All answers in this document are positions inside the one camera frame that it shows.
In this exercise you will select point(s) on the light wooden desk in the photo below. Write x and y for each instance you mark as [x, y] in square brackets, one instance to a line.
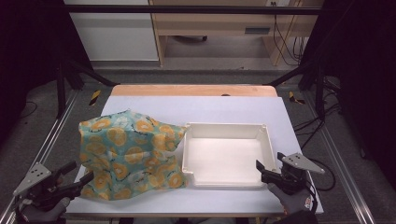
[214, 23]

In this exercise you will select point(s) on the black metal stand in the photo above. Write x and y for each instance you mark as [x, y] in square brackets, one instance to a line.
[311, 77]
[67, 84]

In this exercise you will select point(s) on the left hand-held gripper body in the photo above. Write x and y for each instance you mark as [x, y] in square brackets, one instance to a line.
[33, 179]

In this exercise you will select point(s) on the teal orange patterned cloth bag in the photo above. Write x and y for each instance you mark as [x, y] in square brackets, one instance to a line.
[130, 155]

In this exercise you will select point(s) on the black horizontal frame bar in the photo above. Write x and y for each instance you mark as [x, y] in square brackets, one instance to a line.
[193, 9]

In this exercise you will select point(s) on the person's right hand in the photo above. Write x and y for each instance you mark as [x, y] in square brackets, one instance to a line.
[294, 202]

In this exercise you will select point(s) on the wooden table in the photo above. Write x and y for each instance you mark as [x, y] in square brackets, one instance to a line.
[186, 90]

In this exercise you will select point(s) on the person's left hand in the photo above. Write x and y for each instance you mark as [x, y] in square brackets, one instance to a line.
[43, 214]

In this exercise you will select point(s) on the white cabinet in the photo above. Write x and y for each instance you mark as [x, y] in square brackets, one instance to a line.
[115, 34]

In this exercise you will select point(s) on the aluminium rail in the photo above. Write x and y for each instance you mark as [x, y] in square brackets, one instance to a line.
[53, 133]
[339, 161]

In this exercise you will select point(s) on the white plastic tray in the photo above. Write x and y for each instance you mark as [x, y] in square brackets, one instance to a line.
[224, 155]

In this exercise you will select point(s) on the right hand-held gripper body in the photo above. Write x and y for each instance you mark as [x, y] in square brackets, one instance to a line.
[292, 180]

